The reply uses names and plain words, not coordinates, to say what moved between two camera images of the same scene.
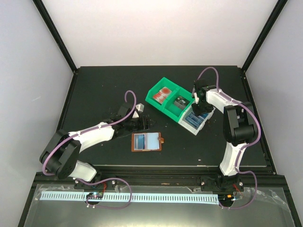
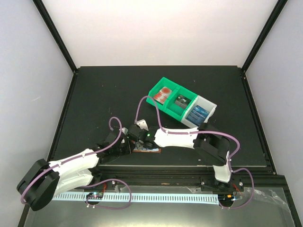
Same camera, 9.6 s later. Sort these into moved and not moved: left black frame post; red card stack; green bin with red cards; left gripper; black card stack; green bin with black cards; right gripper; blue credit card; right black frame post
Moved: right gripper; left gripper; blue credit card
Not moved: green bin with black cards; left black frame post; red card stack; green bin with red cards; right black frame post; black card stack
